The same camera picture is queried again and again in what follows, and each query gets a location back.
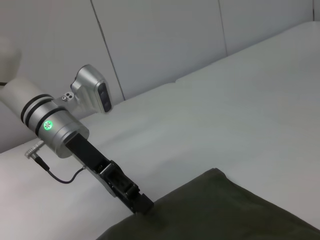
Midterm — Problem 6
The dark green shirt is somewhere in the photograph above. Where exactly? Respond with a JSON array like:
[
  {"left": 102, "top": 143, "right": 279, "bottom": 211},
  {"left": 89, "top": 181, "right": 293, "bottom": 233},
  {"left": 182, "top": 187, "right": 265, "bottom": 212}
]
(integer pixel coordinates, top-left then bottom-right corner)
[{"left": 96, "top": 167, "right": 320, "bottom": 240}]

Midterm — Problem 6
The left arm connector cable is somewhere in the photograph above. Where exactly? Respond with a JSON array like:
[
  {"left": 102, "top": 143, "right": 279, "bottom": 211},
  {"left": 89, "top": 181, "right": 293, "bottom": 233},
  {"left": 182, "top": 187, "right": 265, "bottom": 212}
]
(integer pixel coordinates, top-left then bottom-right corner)
[{"left": 24, "top": 140, "right": 87, "bottom": 185}]

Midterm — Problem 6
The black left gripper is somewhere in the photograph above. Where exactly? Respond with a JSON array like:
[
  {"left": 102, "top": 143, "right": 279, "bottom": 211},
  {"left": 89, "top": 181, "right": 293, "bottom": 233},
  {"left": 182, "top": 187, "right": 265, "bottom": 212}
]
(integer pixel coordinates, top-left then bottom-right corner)
[{"left": 64, "top": 132, "right": 155, "bottom": 216}]

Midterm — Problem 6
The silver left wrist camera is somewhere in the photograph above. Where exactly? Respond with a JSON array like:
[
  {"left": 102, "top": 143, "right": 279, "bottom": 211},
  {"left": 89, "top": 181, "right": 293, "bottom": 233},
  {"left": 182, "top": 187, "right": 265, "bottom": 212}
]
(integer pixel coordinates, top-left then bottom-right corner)
[{"left": 61, "top": 64, "right": 113, "bottom": 120}]

